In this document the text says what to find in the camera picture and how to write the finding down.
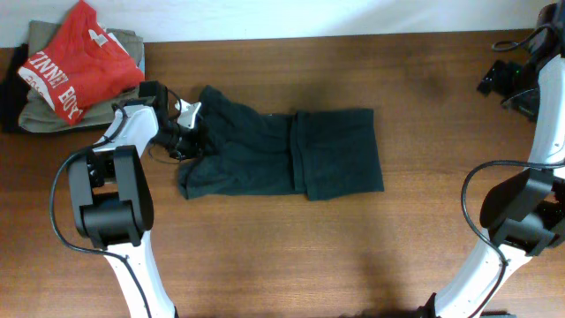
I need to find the folded black garment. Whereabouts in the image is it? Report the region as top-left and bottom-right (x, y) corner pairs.
(0, 43), (107, 135)

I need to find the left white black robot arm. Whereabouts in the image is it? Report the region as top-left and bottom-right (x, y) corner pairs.
(67, 103), (178, 317)

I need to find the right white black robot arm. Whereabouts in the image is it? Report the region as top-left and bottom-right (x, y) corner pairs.
(417, 55), (564, 317)

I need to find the dark green Nike t-shirt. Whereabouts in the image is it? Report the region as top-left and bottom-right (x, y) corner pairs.
(177, 86), (385, 201)

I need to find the red printed t-shirt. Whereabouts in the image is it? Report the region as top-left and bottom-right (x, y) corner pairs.
(18, 1), (145, 125)

